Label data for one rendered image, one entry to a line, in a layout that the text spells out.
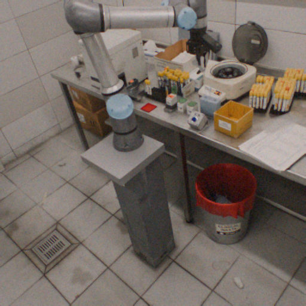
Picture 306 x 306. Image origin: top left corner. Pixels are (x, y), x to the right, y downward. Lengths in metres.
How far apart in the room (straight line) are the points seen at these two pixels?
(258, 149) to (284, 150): 0.10
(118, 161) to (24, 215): 1.45
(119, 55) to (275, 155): 1.05
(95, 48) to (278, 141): 0.89
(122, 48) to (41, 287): 1.55
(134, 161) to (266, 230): 1.18
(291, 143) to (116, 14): 0.90
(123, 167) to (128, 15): 0.61
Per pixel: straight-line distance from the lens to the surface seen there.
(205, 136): 1.60
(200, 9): 1.50
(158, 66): 2.11
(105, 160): 1.49
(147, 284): 2.12
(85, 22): 1.28
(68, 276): 2.30
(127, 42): 2.01
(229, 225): 2.03
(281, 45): 2.00
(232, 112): 1.69
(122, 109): 1.40
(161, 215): 1.88
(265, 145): 1.53
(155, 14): 1.32
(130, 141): 1.48
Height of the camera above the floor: 1.86
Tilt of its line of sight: 40 degrees down
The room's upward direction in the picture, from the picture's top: 11 degrees counter-clockwise
